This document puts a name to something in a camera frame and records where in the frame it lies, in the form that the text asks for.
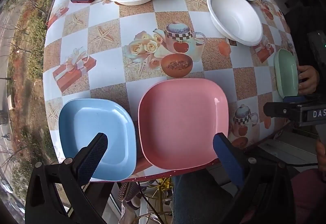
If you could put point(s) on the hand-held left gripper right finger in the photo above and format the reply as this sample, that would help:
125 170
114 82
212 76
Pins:
229 160

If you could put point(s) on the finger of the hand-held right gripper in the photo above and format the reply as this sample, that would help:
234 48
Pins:
280 110
294 99

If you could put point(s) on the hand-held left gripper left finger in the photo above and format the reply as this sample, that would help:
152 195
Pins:
93 160

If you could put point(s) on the green plate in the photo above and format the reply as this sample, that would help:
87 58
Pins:
286 73

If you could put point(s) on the blue square plate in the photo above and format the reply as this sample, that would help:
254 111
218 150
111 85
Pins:
94 119

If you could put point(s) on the pink square plate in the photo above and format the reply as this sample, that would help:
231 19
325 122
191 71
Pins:
182 122

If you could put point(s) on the person's leg in jeans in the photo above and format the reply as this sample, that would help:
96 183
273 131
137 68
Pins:
198 201

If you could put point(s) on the gold metal stand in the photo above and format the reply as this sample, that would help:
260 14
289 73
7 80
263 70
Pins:
159 198

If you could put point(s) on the person's maroon clothing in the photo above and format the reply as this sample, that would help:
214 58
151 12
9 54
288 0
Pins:
310 193

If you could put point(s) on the printed checkered tablecloth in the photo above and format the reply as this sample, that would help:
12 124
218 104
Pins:
107 17

